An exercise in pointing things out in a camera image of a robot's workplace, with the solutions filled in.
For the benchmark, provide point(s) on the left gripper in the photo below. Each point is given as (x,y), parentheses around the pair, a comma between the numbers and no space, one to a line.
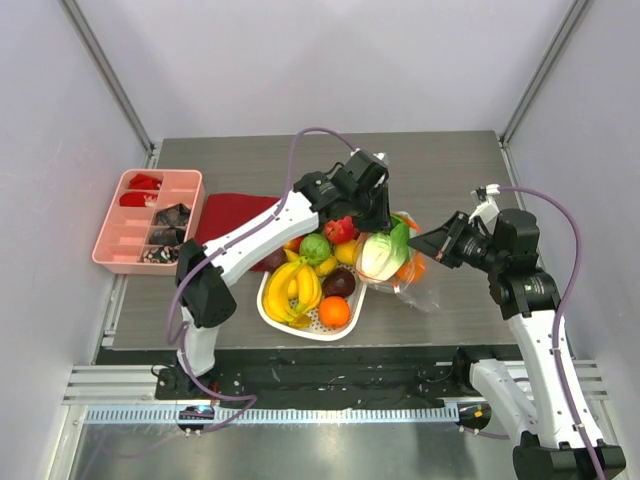
(381,221)

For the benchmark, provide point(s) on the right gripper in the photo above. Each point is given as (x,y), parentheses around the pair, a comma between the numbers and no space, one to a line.
(445,242)

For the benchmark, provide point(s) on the orange fruit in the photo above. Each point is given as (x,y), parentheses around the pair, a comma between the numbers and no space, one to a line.
(413,270)
(334,312)

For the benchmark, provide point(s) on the green white cabbage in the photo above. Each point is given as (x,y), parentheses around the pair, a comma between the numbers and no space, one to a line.
(383,254)

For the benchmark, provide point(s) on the clear zip top bag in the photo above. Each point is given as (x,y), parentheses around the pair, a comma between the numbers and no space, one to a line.
(419,295)

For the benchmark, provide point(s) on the dark purple fig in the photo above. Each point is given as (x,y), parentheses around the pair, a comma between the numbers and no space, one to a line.
(275,260)

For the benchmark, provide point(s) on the yellow banana bunch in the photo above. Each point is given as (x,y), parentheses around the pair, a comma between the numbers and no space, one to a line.
(291,293)

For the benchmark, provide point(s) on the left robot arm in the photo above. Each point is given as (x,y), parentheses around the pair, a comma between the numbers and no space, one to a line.
(206,273)

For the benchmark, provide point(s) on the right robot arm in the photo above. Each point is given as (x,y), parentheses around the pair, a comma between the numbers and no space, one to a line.
(553,432)

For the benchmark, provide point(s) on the red apple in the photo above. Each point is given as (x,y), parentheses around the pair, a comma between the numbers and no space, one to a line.
(340,231)

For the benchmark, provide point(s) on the yellow lemon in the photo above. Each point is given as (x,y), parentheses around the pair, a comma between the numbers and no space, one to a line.
(347,252)

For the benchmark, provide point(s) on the small green cabbage ball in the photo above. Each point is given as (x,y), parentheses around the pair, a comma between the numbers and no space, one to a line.
(315,248)

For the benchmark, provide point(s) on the small yellow banana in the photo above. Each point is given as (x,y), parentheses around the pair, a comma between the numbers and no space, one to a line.
(327,267)

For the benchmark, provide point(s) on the dark red mangosteen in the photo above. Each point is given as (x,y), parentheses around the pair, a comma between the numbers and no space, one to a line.
(340,283)

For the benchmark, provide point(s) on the white perforated fruit basket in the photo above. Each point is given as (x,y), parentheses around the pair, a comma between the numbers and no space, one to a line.
(317,331)

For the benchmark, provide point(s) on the red folded cloth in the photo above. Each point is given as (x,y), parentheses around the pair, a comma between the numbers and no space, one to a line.
(224,212)

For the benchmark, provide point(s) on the dark wrapped items in tray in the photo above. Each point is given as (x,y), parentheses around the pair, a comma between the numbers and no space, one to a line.
(167,234)

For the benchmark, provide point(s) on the pink compartment tray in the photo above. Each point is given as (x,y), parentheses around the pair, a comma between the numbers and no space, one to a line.
(125,230)

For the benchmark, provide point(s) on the red items in tray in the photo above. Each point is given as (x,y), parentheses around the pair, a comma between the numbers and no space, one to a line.
(141,191)

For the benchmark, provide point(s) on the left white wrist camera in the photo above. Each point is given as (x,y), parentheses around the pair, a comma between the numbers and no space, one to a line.
(382,158)

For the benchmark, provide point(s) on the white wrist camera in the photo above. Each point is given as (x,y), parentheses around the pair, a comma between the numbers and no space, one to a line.
(486,208)
(382,158)

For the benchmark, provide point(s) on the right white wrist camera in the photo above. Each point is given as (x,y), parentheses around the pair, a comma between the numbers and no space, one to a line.
(486,208)

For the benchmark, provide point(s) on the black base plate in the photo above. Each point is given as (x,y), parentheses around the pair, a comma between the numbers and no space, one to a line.
(318,378)

